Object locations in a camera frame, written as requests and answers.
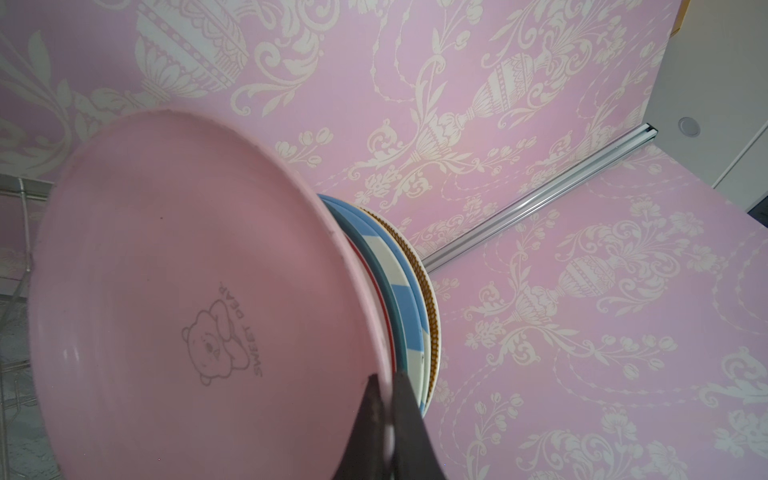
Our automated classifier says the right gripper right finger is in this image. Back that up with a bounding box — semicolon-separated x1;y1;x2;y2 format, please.
391;371;447;480

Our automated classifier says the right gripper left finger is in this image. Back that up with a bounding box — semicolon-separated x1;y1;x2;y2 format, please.
332;375;388;480

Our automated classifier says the blue striped plate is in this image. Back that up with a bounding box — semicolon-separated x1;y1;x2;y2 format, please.
320;195;429;414

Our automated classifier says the pink bear plate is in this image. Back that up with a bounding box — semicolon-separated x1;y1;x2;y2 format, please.
28;111;392;479

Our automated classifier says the steel two-tier dish rack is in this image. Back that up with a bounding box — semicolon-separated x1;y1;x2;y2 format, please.
1;174;61;479

